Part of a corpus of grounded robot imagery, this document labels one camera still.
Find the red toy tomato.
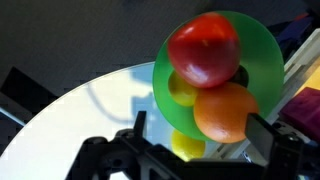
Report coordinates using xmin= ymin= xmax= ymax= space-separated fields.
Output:
xmin=167 ymin=12 xmax=242 ymax=89

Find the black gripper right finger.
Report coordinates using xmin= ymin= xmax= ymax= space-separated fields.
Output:
xmin=244 ymin=113 xmax=305 ymax=180

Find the yellow toy lemon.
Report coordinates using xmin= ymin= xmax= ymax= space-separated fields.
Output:
xmin=170 ymin=129 xmax=207 ymax=162
xmin=168 ymin=70 xmax=201 ymax=108

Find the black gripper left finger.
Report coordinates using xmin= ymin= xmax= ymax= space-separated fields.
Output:
xmin=66 ymin=111 xmax=188 ymax=180

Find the green plastic bowl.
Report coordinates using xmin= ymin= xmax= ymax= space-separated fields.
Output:
xmin=152 ymin=9 xmax=285 ymax=143

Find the magenta toy block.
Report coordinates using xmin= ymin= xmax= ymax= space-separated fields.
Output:
xmin=279 ymin=87 xmax=320 ymax=143

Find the dark toy fruit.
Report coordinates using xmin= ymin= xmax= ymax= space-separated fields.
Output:
xmin=229 ymin=64 xmax=250 ymax=88

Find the orange toy orange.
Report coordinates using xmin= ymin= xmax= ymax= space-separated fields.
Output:
xmin=193 ymin=82 xmax=260 ymax=144

